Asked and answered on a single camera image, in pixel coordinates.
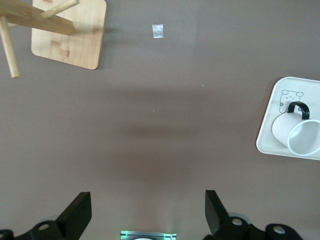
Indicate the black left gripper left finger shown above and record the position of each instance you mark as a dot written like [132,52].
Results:
[75,217]

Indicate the wooden cup rack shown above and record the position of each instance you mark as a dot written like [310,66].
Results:
[75,47]

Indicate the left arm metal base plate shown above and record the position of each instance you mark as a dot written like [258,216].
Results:
[130,235]

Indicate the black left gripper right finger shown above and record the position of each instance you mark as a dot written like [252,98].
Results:
[217,217]

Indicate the cream tray with bear print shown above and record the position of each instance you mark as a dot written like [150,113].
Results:
[295,85]

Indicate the small clear tape piece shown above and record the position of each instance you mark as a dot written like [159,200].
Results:
[157,31]

